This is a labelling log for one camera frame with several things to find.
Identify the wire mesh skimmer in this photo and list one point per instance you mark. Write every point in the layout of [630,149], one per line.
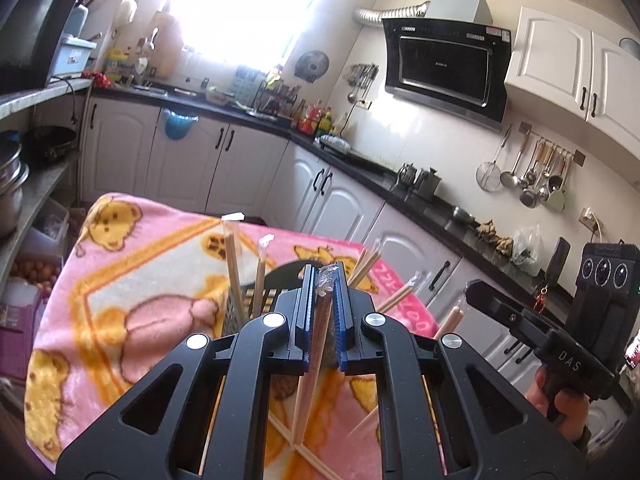
[488,173]

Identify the dark green utensil basket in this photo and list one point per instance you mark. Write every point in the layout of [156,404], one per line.
[285,278]

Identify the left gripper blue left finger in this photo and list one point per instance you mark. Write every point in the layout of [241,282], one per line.
[305,310]

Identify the black range hood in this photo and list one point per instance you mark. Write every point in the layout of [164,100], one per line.
[454,66]

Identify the black microwave oven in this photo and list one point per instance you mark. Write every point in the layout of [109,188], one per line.
[30,33]

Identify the wooden chopsticks pair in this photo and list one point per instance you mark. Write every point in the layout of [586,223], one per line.
[367,258]

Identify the white upper cabinet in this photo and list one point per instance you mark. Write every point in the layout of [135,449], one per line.
[578,72]

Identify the pink cartoon bear blanket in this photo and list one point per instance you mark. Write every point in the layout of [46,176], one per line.
[141,277]

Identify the steel ladle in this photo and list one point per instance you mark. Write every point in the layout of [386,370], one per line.
[508,178]

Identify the silver exhaust duct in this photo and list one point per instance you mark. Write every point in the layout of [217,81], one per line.
[375,18]

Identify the blue plastic hanging bin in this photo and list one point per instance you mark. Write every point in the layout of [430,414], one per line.
[177,126]

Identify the stainless steel pot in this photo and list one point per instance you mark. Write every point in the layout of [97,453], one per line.
[14,173]

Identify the wrapped chopsticks in basket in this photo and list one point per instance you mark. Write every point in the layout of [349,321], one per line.
[232,264]

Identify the steel kettle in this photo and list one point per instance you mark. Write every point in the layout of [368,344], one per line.
[406,176]

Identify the person's right hand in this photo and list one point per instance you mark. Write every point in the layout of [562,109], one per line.
[572,405]

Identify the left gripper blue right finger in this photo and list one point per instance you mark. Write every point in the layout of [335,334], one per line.
[343,320]

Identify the light blue storage box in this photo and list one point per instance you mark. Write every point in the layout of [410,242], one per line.
[71,56]

